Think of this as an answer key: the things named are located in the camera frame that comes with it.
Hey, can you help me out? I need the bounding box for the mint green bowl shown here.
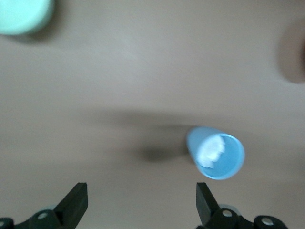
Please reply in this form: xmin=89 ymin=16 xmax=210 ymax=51
xmin=0 ymin=0 xmax=55 ymax=36

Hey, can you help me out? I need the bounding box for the crumpled white paper ball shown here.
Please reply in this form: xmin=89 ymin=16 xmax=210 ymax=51
xmin=196 ymin=134 xmax=227 ymax=169

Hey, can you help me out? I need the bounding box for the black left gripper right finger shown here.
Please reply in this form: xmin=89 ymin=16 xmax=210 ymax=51
xmin=196 ymin=182 xmax=290 ymax=229

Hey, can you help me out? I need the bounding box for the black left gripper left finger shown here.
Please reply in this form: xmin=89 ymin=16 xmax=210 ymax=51
xmin=0 ymin=182 xmax=89 ymax=229

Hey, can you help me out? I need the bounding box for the blue cup holding white paper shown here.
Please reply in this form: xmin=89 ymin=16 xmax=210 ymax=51
xmin=185 ymin=126 xmax=245 ymax=181

